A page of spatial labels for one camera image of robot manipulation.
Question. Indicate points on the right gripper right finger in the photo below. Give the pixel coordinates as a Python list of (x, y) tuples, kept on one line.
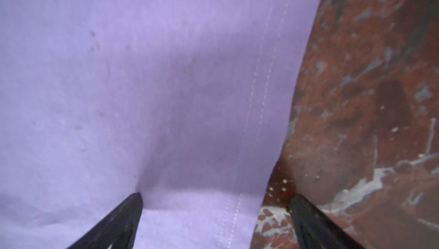
[(314, 230)]

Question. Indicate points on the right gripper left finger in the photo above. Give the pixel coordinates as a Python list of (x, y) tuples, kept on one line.
[(117, 230)]

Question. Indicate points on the purple t-shirt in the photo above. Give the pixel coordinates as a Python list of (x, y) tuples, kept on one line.
[(184, 101)]

